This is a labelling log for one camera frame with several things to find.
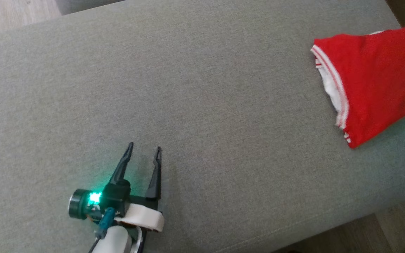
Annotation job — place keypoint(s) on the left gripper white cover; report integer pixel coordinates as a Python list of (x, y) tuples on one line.
[(118, 198)]

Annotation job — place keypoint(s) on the red and white basketball jersey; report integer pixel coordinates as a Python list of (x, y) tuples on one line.
[(374, 77)]

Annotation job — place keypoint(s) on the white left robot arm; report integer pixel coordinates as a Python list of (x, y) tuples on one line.
[(116, 240)]

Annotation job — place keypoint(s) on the large grey fabric sofa ottoman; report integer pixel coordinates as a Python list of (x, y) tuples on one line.
[(206, 105)]

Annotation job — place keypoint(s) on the grey fabric sofa seat cushion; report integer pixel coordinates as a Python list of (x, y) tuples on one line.
[(83, 5)]

